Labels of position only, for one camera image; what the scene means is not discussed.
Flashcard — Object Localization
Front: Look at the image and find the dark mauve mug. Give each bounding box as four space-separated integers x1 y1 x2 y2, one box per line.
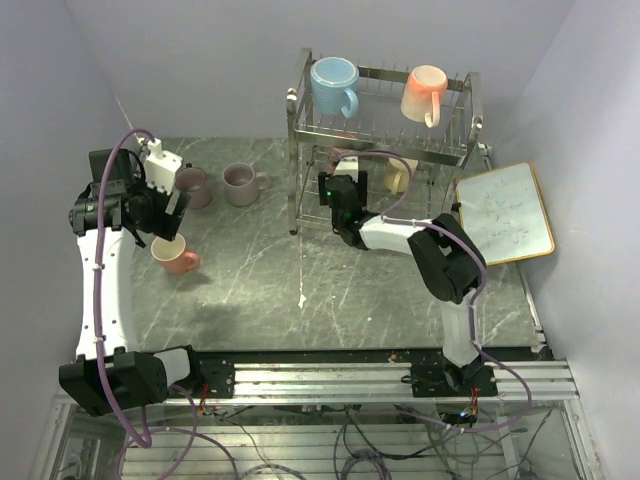
175 163 212 209

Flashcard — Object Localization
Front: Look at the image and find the salmon pink mug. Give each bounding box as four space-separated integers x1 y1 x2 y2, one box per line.
151 234 201 275

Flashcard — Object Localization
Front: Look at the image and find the light purple mug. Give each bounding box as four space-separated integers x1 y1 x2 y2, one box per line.
222 163 271 207

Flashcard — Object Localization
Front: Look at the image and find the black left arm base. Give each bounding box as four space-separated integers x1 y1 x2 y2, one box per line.
170 347 236 399

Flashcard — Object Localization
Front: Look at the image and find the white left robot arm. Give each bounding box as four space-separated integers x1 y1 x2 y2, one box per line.
59 143 204 417

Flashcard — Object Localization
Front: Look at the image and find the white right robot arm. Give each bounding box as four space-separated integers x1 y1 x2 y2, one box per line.
318 171 487 396

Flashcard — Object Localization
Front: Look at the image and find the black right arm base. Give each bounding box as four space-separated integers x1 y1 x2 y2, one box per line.
401 358 498 398

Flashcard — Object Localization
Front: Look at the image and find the red mug in rack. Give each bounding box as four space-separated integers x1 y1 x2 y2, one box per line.
326 132 355 175

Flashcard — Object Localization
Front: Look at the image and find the metal two-tier dish rack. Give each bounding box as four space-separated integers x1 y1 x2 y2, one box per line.
286 48 486 235

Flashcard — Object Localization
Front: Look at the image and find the cream yellow mug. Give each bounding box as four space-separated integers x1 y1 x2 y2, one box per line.
384 158 409 195

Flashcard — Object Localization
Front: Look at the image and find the blue mug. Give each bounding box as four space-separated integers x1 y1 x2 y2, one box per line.
310 57 359 119

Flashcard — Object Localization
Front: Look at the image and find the orange white mug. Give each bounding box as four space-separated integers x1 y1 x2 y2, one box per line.
400 65 448 128

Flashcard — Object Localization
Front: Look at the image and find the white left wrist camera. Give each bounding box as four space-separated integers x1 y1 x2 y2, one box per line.
144 138 183 195

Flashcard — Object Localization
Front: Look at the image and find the whiteboard with yellow frame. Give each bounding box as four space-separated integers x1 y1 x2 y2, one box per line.
456 163 555 265

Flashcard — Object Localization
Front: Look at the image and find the aluminium mounting rail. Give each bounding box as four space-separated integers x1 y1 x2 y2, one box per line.
205 361 579 406

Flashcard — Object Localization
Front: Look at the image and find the wire shelf with cables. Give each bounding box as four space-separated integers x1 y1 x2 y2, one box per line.
31 400 604 479

